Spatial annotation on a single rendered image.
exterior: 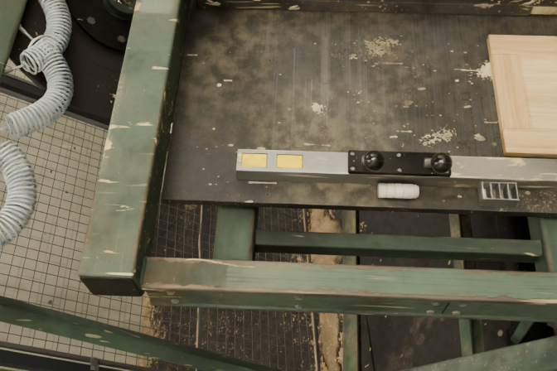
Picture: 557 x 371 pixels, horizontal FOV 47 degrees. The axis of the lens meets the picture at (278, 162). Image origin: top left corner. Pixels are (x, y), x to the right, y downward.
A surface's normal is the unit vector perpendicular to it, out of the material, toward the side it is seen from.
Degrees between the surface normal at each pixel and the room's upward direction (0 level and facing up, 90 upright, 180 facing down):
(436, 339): 0
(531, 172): 55
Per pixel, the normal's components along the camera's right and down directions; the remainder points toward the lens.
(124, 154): -0.02, -0.50
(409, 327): -0.83, -0.32
